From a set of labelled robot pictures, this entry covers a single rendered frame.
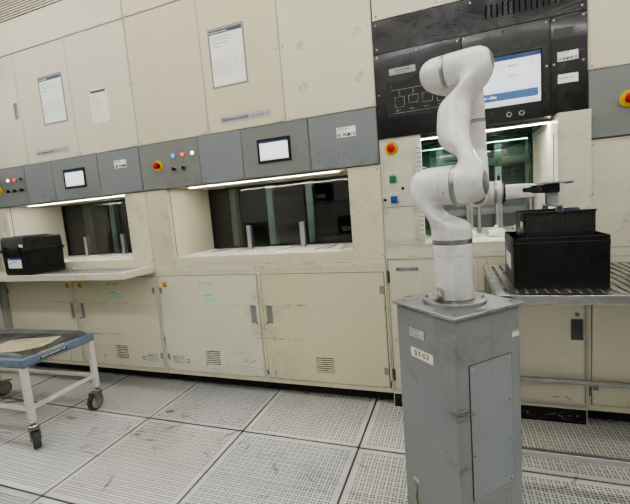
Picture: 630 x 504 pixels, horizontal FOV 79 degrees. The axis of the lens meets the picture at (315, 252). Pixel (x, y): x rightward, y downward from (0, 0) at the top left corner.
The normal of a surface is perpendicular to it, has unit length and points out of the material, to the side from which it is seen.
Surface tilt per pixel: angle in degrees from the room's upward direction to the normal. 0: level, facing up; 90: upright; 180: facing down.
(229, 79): 90
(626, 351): 90
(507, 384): 90
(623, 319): 90
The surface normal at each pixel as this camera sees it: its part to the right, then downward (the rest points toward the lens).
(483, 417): 0.43, 0.07
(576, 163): -0.33, 0.14
